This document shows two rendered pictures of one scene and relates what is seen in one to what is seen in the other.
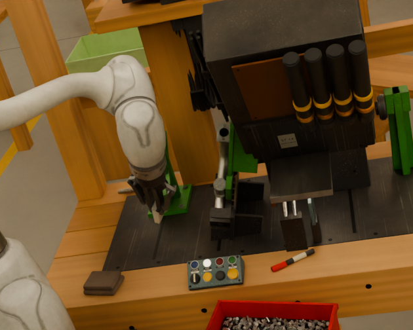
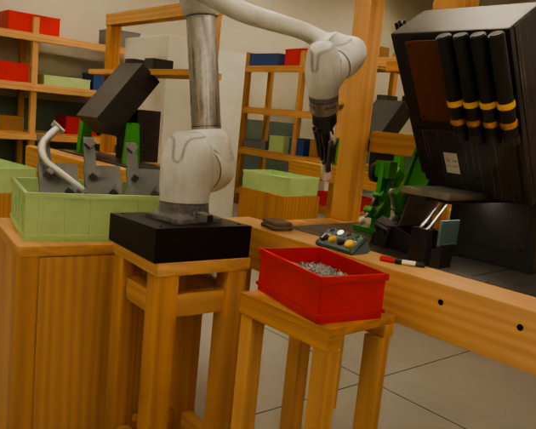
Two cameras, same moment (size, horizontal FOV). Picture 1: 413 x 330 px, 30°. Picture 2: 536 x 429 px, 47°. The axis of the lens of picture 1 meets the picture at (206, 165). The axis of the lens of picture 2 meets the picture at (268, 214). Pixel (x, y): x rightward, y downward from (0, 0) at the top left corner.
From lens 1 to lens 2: 1.23 m
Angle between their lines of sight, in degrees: 38
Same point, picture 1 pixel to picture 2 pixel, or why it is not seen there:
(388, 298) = (453, 325)
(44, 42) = (361, 82)
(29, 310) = (182, 139)
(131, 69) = (350, 39)
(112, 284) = (277, 223)
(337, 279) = (418, 282)
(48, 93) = (280, 17)
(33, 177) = not seen: hidden behind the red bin
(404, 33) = not seen: outside the picture
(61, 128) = (344, 152)
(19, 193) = not seen: hidden behind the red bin
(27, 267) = (217, 145)
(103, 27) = (390, 65)
